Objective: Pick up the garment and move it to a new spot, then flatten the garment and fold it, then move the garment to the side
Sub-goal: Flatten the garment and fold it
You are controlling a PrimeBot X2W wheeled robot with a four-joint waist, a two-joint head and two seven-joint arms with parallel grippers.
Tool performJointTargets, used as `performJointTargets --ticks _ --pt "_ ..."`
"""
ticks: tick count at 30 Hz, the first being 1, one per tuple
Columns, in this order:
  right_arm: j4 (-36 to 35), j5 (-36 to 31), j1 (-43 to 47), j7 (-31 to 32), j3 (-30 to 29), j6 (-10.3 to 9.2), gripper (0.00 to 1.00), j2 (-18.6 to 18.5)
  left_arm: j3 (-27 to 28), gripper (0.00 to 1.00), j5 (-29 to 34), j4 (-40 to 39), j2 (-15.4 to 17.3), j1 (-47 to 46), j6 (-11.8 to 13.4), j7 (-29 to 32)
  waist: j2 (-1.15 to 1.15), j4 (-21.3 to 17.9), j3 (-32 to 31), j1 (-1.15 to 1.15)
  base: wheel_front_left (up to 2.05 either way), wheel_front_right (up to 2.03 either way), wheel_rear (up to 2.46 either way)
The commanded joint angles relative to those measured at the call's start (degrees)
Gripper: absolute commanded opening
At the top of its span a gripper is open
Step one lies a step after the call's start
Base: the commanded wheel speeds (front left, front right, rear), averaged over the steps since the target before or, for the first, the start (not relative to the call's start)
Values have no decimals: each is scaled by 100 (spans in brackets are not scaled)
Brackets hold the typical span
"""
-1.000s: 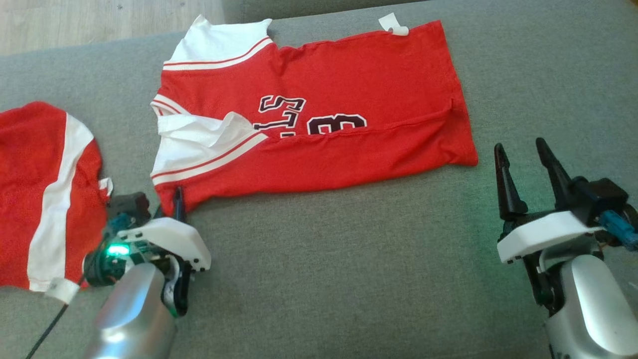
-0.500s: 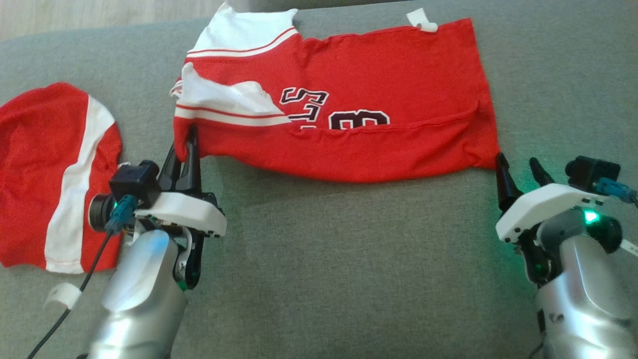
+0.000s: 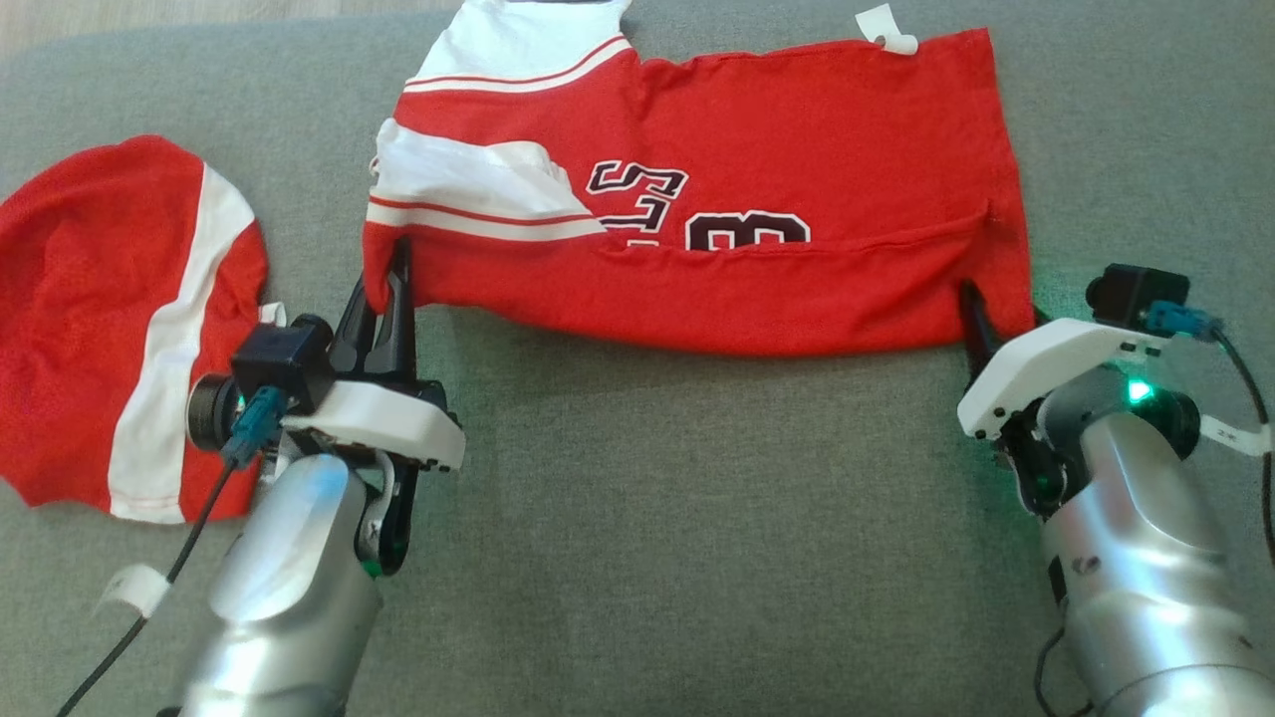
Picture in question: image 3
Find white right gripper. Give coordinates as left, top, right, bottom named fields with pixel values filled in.
left=956, top=280, right=1171, bottom=442

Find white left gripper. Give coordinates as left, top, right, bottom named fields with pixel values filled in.
left=282, top=235, right=467, bottom=473

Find red jersey with number print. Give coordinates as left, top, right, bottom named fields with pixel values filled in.
left=363, top=0, right=1038, bottom=359

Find red shorts with white stripe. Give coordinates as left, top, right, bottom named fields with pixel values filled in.
left=0, top=134, right=272, bottom=525

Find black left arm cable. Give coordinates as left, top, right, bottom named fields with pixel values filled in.
left=55, top=386, right=290, bottom=717

